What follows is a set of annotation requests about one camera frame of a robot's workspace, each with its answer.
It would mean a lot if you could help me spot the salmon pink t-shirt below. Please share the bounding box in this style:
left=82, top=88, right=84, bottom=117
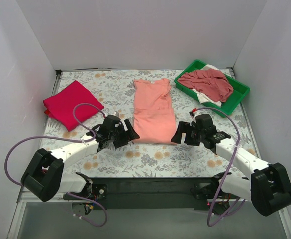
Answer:
left=133, top=78, right=177, bottom=145

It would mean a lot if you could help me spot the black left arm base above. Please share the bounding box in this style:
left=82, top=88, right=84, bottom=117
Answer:
left=64, top=172, right=108, bottom=202

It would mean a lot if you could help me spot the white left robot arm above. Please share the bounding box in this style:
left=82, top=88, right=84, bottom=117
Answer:
left=21, top=115, right=140, bottom=202

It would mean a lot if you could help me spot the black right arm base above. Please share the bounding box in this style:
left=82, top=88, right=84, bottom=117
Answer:
left=190, top=172, right=231, bottom=216

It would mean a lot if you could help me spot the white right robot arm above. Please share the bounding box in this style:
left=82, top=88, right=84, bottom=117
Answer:
left=171, top=114, right=291, bottom=216

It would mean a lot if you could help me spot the white garment in tray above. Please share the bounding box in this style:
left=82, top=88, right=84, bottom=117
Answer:
left=192, top=64, right=222, bottom=107

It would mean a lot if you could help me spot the dusty rose t-shirt in tray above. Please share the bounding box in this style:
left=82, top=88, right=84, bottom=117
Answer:
left=178, top=69, right=233, bottom=102

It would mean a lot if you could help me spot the folded crimson red t-shirt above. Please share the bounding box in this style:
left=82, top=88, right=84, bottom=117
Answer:
left=43, top=80, right=104, bottom=131

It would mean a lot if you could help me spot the green plastic tray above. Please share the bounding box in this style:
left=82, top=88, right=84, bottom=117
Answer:
left=174, top=59, right=250, bottom=117

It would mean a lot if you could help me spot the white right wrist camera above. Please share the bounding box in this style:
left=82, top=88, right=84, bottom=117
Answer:
left=189, top=108, right=200, bottom=127

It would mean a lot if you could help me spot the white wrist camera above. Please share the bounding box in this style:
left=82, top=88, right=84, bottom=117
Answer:
left=111, top=111, right=124, bottom=119
left=189, top=108, right=200, bottom=127

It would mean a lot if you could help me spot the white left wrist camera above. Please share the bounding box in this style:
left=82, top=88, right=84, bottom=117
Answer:
left=111, top=111, right=124, bottom=119

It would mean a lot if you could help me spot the aluminium front frame rail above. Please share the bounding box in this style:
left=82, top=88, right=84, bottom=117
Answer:
left=8, top=178, right=291, bottom=239

